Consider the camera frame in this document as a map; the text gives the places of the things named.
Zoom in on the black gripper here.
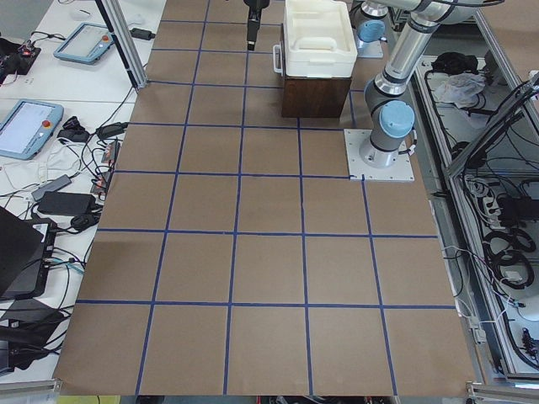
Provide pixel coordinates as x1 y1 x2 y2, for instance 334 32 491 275
244 0 270 51

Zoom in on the wooden drawer with white handle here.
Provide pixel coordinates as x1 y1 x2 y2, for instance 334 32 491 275
272 43 286 77

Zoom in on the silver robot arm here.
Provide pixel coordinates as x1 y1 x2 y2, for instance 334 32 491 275
350 1 475 168
349 1 388 58

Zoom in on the white plastic tray box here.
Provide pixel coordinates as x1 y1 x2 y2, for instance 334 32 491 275
283 0 357 78

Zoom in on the dark brown wooden cabinet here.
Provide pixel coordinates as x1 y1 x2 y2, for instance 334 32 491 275
281 75 352 118

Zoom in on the black power brick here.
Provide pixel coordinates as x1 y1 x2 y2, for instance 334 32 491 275
130 28 155 40

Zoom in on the upper blue teach pendant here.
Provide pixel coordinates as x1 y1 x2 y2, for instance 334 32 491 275
53 23 114 65

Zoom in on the blue teach pendant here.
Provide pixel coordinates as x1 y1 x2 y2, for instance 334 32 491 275
1 98 64 160
53 23 114 65

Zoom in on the white crumpled cloth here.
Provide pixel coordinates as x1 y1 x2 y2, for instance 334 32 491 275
433 73 486 108

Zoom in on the lower blue teach pendant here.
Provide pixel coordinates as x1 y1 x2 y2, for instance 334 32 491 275
1 98 64 160

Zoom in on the black power adapter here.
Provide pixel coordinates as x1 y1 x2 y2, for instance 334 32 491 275
37 192 96 216

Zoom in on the black laptop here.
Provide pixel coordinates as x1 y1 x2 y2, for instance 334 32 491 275
1 208 57 301

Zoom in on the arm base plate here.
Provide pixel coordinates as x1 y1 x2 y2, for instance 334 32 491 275
344 129 414 183
356 39 383 59

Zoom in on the aluminium frame post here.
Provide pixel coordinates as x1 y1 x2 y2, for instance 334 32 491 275
95 0 147 91

